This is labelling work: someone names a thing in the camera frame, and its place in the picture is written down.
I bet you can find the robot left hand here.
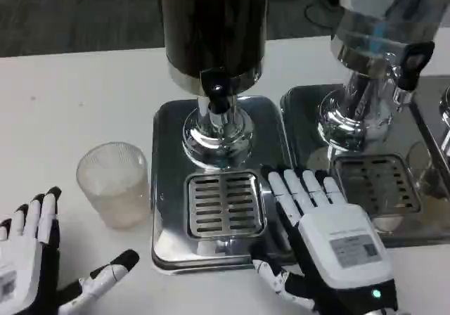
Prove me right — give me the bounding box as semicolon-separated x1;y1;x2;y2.
0;186;141;315

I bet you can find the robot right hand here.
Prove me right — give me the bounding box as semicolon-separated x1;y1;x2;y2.
249;166;401;315

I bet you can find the steel drip grid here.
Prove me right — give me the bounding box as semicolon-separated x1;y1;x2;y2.
184;169;269;238
332;154;423;221

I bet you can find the clear ribbed glass cup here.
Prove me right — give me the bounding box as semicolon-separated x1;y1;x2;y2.
76;142;153;229

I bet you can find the steel base tray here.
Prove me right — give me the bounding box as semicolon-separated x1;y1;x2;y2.
279;82;450;248
150;95;300;270

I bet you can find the mirrored steel box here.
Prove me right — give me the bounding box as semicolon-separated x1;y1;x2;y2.
409;75;450;175

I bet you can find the black tap of dark dispenser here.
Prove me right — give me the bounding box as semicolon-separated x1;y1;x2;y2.
199;67;237;115

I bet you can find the clear tank drink dispenser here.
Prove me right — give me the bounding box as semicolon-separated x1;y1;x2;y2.
315;0;450;153

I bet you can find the black tap of clear dispenser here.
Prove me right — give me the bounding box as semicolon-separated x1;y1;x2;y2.
392;41;436;104

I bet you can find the dark tank drink dispenser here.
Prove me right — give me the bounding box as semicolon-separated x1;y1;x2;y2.
157;0;271;170

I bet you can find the black cable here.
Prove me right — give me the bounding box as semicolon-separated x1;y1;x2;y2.
303;0;340;27

